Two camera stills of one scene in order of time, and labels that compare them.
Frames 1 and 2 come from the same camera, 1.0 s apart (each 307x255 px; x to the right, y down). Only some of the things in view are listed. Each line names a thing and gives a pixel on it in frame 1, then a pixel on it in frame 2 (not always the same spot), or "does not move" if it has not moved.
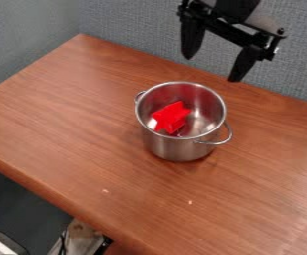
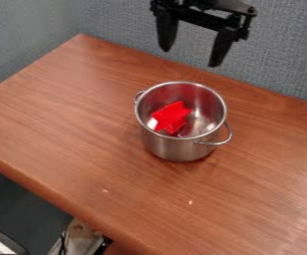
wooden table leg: [79, 240] does not move
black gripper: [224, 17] -> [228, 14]
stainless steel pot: [204, 128] does not move
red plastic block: [172, 117] does not move
